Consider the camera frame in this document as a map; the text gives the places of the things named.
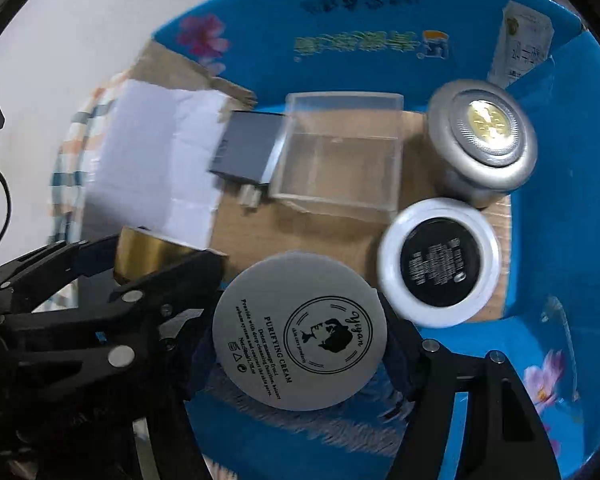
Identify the grey charger adapter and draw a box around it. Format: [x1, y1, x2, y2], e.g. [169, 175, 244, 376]
[207, 110, 293, 208]

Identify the gold round compact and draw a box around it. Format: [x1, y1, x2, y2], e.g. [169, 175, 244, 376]
[112, 226, 228, 286]

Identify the black lid white jar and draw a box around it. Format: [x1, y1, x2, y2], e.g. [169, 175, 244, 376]
[376, 198, 502, 329]

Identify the white cream jar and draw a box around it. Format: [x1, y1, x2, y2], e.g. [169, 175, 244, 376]
[211, 252, 387, 412]

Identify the silver round can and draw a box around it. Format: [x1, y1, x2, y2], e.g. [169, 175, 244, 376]
[426, 80, 538, 209]

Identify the checked cloth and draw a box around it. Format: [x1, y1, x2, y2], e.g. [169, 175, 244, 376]
[45, 72, 131, 306]

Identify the clear plastic box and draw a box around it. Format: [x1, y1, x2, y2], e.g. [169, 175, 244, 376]
[270, 92, 406, 226]

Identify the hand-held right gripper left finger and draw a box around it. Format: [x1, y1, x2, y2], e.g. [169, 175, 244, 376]
[30, 310, 221, 480]

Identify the blue cardboard box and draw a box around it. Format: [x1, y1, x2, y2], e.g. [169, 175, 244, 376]
[82, 0, 600, 480]

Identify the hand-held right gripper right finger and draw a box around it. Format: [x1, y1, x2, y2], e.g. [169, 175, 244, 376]
[380, 305, 563, 480]

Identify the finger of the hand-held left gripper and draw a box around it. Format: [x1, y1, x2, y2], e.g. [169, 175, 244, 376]
[0, 234, 121, 293]
[0, 249, 227, 331]

